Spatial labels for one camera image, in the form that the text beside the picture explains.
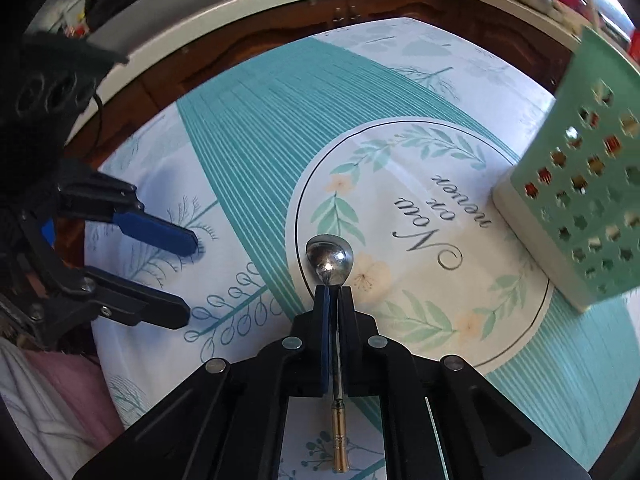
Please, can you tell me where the teal leaf pattern tablecloth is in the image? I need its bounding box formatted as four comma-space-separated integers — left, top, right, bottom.
85, 18, 639, 467

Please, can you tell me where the steel spoon gold handle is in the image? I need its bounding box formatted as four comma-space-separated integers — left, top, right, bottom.
306, 234, 354, 474

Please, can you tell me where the green perforated utensil holder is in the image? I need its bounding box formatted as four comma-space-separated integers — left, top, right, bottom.
492, 27, 639, 311

